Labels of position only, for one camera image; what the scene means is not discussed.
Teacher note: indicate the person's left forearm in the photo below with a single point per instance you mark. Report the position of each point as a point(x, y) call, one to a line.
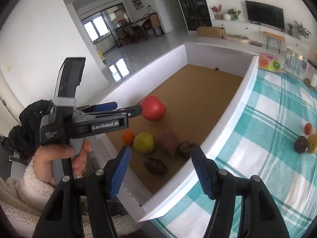
point(22, 198)

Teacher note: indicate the green plant in vase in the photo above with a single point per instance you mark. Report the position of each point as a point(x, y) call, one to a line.
point(234, 13)

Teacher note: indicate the white television cabinet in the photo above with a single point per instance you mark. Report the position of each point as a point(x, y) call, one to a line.
point(237, 27)

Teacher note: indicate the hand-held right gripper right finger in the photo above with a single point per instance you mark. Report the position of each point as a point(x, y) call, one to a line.
point(201, 171)

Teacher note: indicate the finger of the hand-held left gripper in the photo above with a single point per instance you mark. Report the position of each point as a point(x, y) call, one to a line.
point(135, 110)
point(105, 106)

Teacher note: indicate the red apple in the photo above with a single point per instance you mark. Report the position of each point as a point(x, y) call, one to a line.
point(153, 108)

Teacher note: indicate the small dark brown fruit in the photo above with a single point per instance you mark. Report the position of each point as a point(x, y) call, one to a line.
point(155, 166)

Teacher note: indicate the black-lid glass container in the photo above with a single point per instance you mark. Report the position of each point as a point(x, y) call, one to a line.
point(312, 78)

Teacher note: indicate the white cardboard box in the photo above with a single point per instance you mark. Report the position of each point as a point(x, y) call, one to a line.
point(198, 91)

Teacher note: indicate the long sweet potato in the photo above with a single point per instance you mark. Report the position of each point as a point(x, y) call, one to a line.
point(308, 128)

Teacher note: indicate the rough dark brown fruit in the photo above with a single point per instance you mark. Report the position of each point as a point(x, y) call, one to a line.
point(185, 148)

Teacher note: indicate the clear glass jar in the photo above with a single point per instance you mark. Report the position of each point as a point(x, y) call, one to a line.
point(294, 62)

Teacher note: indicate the black cloth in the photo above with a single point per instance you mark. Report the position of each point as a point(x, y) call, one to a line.
point(32, 119)

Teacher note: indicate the small wooden bench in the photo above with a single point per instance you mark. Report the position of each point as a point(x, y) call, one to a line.
point(273, 35)

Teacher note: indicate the round wooden board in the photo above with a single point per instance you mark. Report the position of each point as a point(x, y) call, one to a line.
point(236, 39)

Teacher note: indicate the black television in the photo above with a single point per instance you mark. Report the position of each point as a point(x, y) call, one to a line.
point(265, 14)

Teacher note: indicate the round white vase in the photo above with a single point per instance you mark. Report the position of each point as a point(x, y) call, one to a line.
point(226, 16)

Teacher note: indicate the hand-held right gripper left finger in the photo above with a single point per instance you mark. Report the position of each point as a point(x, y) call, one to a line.
point(120, 171)

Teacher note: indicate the framed wall picture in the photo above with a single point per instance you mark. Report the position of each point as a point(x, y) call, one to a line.
point(137, 1)

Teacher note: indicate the small potted plant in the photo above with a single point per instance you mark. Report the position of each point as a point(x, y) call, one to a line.
point(290, 30)

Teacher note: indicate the large green potted plant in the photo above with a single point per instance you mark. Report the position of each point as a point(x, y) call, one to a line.
point(302, 29)

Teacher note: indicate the small orange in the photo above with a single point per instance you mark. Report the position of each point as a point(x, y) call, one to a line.
point(128, 138)

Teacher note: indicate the dining table with chairs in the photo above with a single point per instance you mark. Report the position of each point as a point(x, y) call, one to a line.
point(138, 28)

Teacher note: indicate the fruit print box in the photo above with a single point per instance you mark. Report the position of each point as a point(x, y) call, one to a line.
point(270, 63)

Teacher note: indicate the person's left hand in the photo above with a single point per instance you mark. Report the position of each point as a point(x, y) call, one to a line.
point(44, 161)

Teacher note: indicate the green apple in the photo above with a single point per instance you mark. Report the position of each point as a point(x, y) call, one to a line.
point(144, 143)
point(312, 144)

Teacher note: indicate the dark glass cabinet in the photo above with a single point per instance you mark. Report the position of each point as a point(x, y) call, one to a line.
point(192, 5)

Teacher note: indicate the red flowers in vase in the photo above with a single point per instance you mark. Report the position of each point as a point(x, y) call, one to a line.
point(216, 10)

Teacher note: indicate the reddish sweet potato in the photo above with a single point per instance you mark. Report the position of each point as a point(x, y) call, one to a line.
point(168, 141)

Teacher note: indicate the brown cardboard box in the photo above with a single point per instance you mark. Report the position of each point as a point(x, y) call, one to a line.
point(210, 31)

